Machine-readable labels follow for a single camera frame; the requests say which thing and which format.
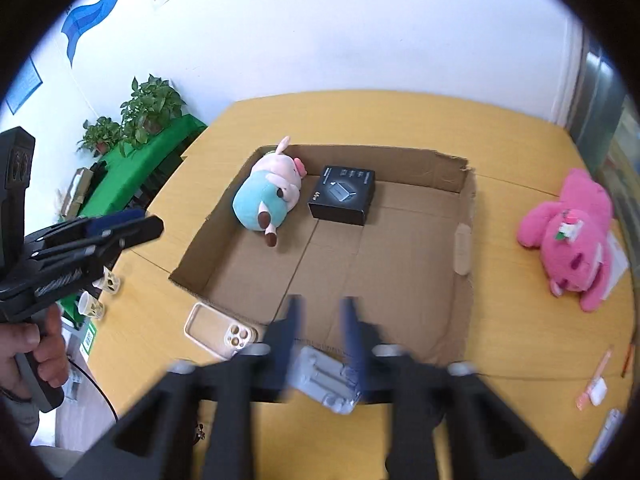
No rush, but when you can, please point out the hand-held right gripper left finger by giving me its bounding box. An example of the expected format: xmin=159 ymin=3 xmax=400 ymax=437
xmin=65 ymin=295 xmax=306 ymax=480

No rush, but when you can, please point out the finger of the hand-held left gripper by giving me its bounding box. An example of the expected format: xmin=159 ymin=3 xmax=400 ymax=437
xmin=30 ymin=210 xmax=146 ymax=251
xmin=35 ymin=216 xmax=166 ymax=281

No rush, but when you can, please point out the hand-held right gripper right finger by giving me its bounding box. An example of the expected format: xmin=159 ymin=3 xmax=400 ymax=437
xmin=340 ymin=296 xmax=576 ymax=480

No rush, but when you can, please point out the grey folding phone stand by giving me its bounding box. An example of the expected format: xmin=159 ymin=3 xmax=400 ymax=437
xmin=290 ymin=345 xmax=363 ymax=415

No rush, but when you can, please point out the beige clear phone case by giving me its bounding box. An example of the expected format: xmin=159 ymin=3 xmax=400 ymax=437
xmin=184 ymin=302 xmax=258 ymax=361

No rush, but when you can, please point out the brown cardboard box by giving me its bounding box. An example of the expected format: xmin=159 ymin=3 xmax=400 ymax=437
xmin=169 ymin=145 xmax=476 ymax=367

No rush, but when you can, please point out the pink pig plush toy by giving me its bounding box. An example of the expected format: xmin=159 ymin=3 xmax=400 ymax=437
xmin=232 ymin=136 xmax=307 ymax=250

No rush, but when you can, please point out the black product box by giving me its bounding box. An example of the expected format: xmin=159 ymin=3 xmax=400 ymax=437
xmin=307 ymin=165 xmax=376 ymax=227

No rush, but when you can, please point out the person's left forearm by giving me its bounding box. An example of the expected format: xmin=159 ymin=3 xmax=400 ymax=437
xmin=0 ymin=387 xmax=48 ymax=461

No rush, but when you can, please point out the person's left hand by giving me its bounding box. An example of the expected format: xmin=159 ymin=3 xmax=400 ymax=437
xmin=0 ymin=305 xmax=71 ymax=401

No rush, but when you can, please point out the brown cardboard piece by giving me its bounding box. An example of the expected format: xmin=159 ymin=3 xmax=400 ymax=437
xmin=60 ymin=167 xmax=96 ymax=221

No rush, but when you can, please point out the small potted plant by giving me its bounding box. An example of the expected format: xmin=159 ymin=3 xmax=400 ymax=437
xmin=77 ymin=116 xmax=123 ymax=157

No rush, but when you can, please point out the blue framed notice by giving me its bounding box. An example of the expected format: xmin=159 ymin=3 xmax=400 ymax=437
xmin=5 ymin=55 xmax=43 ymax=116

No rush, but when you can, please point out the large potted plant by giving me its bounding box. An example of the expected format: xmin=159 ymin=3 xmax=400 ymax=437
xmin=119 ymin=75 xmax=187 ymax=151

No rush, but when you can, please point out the wooden desk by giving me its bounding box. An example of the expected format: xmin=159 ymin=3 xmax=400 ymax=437
xmin=87 ymin=89 xmax=640 ymax=480

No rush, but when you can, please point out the pink bear plush toy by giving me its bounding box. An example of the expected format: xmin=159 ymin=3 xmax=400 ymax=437
xmin=516 ymin=168 xmax=614 ymax=313

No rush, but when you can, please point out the pink pen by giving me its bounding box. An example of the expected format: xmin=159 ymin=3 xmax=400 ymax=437
xmin=575 ymin=347 xmax=615 ymax=411

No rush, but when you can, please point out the white plastic stick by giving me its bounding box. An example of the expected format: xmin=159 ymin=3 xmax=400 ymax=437
xmin=587 ymin=408 xmax=626 ymax=464

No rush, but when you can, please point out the white paper sheet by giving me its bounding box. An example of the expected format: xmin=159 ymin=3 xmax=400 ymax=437
xmin=605 ymin=232 xmax=630 ymax=301

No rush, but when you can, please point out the black cable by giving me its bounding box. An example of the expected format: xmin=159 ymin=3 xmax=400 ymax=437
xmin=65 ymin=355 xmax=121 ymax=418

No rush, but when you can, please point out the blue wave wall decal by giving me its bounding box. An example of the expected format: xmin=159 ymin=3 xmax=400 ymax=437
xmin=60 ymin=0 xmax=143 ymax=68

